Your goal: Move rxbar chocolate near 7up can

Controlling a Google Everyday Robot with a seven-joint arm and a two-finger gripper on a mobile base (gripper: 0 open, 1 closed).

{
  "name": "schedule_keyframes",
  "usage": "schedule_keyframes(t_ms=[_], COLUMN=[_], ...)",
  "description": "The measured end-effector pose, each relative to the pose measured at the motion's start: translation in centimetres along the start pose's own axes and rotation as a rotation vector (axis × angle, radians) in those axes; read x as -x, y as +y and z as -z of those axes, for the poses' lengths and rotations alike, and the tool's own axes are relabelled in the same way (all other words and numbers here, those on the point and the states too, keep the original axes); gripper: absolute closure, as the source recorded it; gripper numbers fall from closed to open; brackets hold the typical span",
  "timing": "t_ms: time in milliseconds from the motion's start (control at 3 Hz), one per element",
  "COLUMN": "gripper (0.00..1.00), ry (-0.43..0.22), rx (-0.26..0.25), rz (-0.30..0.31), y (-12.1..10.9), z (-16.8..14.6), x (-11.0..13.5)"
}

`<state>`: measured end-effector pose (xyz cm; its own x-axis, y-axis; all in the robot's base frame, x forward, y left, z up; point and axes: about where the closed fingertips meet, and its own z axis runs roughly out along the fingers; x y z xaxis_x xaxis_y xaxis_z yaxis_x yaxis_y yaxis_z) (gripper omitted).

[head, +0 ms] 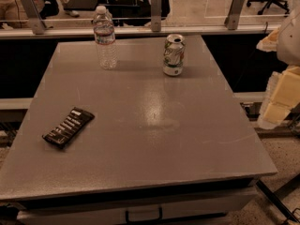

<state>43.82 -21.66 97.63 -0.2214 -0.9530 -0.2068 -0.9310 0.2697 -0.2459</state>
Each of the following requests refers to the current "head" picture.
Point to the dark background desk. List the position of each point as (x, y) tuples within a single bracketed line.
[(130, 12)]

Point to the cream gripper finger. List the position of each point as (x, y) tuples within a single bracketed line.
[(269, 43), (281, 96)]

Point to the right metal rail bracket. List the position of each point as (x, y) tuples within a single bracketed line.
[(232, 19)]

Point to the clear plastic water bottle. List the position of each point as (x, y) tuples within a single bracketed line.
[(105, 38)]

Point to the left metal rail bracket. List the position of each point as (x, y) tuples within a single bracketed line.
[(35, 22)]

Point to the middle metal rail bracket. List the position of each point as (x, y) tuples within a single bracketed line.
[(155, 15)]

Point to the black rxbar chocolate bar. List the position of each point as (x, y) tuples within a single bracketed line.
[(74, 122)]

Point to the green white 7up can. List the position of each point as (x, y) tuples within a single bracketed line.
[(173, 57)]

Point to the black drawer handle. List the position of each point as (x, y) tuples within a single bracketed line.
[(138, 217)]

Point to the white table drawer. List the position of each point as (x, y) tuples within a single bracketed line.
[(202, 208)]

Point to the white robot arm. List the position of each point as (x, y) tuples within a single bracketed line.
[(288, 48)]

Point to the seated person in background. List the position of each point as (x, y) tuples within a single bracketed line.
[(12, 12)]

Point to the metal rail bracket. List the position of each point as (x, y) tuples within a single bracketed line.
[(232, 19), (35, 22), (155, 15)]

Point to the black office chair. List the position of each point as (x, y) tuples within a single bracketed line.
[(267, 4)]

